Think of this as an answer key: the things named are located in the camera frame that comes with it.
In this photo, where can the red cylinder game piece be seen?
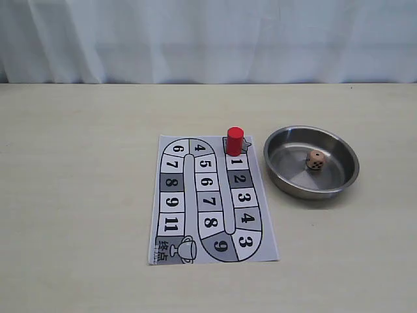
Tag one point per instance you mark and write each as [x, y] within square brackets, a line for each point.
[234, 143]

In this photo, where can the wooden die black pips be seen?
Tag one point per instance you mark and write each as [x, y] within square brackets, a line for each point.
[315, 160]

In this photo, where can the printed paper game board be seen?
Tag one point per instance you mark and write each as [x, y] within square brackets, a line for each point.
[209, 207]

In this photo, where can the stainless steel round bowl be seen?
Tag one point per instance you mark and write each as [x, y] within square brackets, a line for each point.
[285, 152]

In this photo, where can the white fabric curtain backdrop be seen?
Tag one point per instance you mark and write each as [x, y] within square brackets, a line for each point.
[208, 41]

